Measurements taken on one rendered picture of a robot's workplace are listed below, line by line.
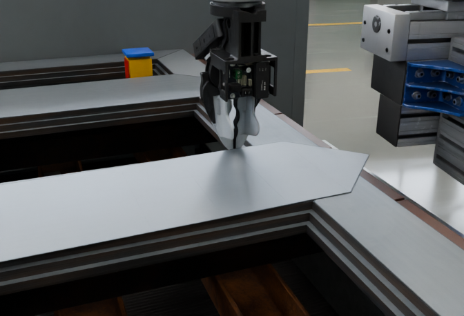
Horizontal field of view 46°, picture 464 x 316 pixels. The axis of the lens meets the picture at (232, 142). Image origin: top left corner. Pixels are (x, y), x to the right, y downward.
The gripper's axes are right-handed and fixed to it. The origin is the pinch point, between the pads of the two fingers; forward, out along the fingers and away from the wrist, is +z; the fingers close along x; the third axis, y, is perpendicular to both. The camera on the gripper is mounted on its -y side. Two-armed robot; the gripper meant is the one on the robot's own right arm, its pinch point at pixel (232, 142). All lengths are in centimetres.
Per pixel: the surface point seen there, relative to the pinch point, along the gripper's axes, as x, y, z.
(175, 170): -9.9, 5.1, 0.6
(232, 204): -6.2, 16.8, 0.5
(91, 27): -11, -71, -5
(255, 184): -1.8, 12.9, 0.5
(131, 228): -18.1, 18.1, 0.5
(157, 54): 4, -63, 1
